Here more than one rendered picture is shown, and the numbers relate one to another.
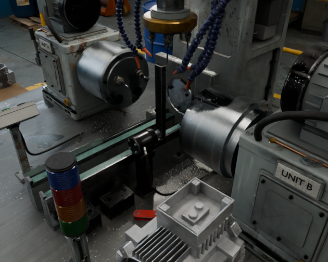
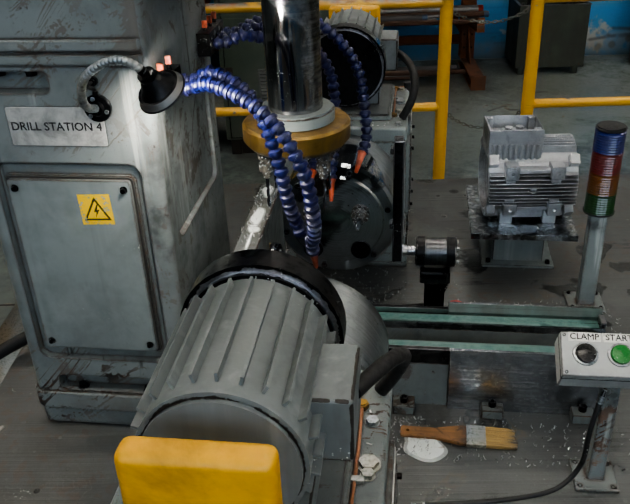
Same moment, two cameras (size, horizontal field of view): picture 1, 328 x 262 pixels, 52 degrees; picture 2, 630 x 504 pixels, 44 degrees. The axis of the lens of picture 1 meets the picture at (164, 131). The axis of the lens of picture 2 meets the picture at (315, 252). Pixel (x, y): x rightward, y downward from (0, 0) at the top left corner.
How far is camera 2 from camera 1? 2.12 m
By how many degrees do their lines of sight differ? 101
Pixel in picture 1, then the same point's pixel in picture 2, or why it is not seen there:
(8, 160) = not seen: outside the picture
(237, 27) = (212, 115)
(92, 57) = (358, 330)
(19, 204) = not seen: outside the picture
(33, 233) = not seen: hidden behind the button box
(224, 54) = (208, 180)
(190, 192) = (497, 142)
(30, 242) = not seen: outside the picture
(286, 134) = (380, 107)
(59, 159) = (612, 125)
